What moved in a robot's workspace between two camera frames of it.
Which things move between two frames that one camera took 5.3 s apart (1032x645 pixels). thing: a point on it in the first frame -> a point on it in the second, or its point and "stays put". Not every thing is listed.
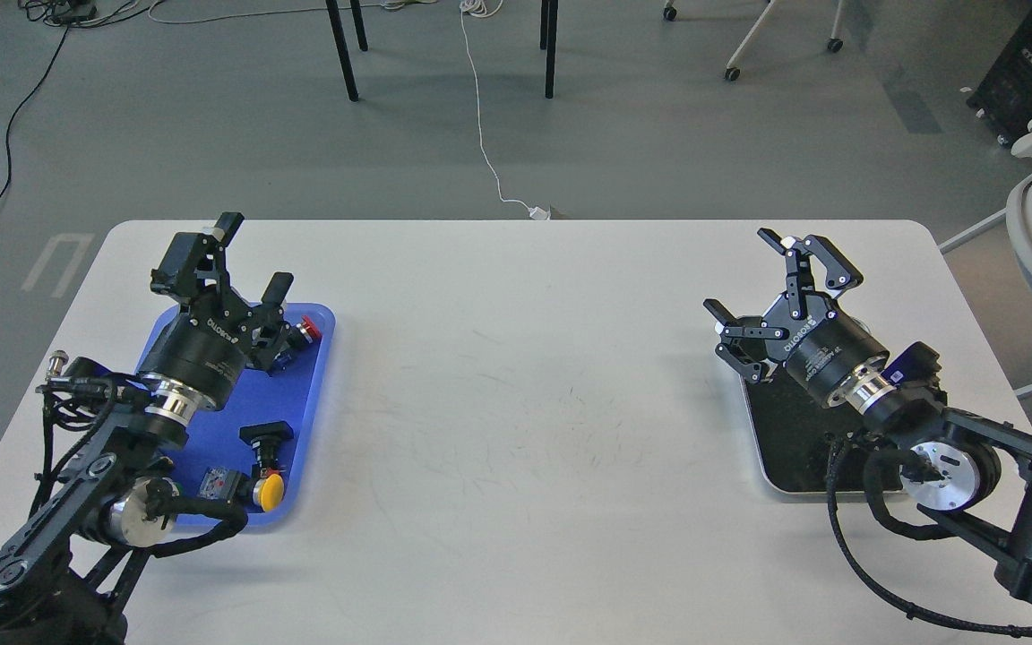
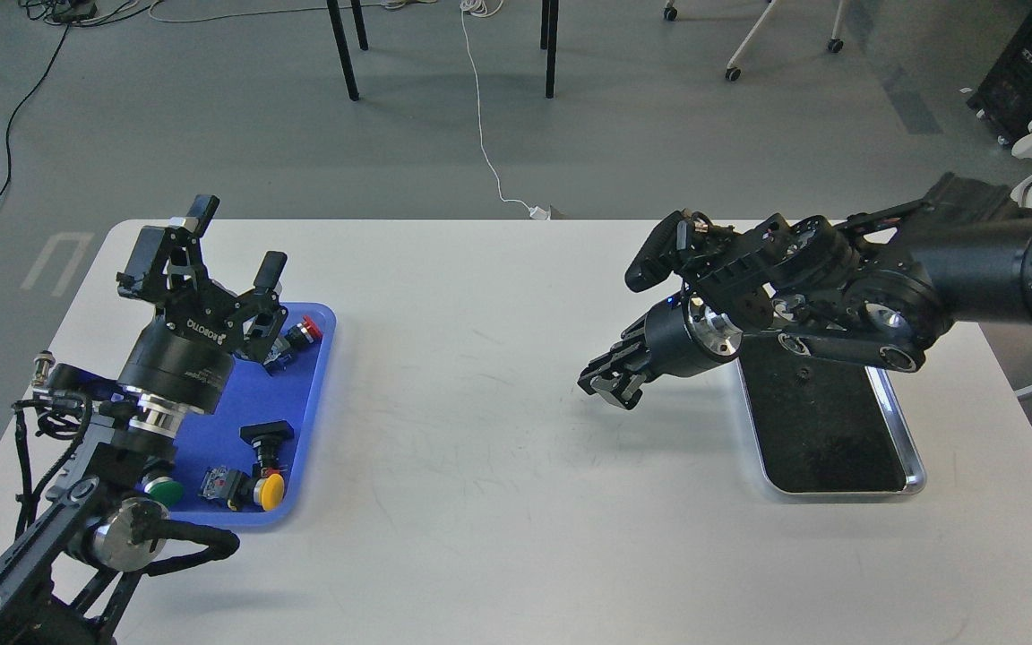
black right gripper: [821, 346] -> [684, 336]
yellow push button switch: [268, 492] stays put
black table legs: [354, 94] stays put
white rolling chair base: [732, 72] stays put
